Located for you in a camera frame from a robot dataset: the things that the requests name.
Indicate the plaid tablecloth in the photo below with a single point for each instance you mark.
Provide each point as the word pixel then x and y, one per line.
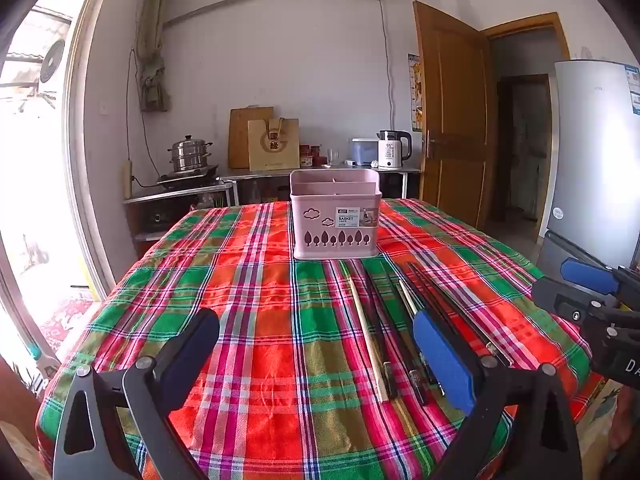
pixel 280 340

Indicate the black induction cooker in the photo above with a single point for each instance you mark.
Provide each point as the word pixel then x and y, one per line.
pixel 187 177

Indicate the wooden door frame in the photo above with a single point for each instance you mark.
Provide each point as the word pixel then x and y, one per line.
pixel 525 24

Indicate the wooden door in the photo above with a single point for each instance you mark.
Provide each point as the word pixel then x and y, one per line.
pixel 455 125

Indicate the metal shelf unit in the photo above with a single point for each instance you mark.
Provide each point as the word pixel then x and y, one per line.
pixel 280 175

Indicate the white window frame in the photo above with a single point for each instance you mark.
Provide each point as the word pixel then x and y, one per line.
pixel 80 160

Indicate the red floor mat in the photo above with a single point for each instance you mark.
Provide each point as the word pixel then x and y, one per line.
pixel 65 325

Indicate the low metal shelf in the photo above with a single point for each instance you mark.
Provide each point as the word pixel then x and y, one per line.
pixel 165 197

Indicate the pink utensil basket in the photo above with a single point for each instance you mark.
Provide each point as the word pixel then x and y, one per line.
pixel 335 220

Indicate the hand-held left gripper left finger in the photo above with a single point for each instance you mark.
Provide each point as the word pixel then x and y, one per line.
pixel 192 347

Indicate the clear plastic container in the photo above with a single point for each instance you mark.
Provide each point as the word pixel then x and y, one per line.
pixel 364 152

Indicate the light wooden chopstick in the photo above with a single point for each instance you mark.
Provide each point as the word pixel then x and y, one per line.
pixel 406 296
pixel 367 340

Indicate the white electric kettle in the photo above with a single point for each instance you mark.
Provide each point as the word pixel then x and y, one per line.
pixel 390 152

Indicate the tan paper bag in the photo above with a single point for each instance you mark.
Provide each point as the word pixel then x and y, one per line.
pixel 274 145

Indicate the beige power strip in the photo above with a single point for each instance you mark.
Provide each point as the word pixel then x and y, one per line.
pixel 127 180

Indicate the black chopstick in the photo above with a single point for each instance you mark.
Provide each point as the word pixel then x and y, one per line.
pixel 400 335
pixel 380 340
pixel 433 381
pixel 481 334
pixel 425 282

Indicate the red jar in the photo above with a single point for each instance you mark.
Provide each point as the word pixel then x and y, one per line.
pixel 305 157
pixel 315 151

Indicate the beige wrapped pipe bundle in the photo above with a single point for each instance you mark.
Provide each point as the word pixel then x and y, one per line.
pixel 151 60

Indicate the clear drinking glass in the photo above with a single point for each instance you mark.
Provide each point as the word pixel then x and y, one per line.
pixel 333 156

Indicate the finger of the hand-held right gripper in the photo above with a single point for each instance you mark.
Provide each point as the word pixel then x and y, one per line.
pixel 565 296
pixel 587 275

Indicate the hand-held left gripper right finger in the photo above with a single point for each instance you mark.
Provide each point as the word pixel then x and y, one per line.
pixel 445 355

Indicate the grey wall pipe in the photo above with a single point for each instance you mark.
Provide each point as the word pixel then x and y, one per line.
pixel 220 7

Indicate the steel steamer pot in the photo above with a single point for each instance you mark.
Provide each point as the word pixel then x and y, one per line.
pixel 190 155

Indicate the wooden cutting board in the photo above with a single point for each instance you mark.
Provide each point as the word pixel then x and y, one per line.
pixel 239 135

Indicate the silver refrigerator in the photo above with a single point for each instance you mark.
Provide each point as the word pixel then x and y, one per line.
pixel 595 160

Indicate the wall poster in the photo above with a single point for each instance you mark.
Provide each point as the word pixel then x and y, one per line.
pixel 416 95

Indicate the outdoor air conditioner unit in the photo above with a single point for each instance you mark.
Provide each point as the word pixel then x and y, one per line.
pixel 52 67

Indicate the pale patterned cloth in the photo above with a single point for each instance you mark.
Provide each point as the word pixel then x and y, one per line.
pixel 612 425

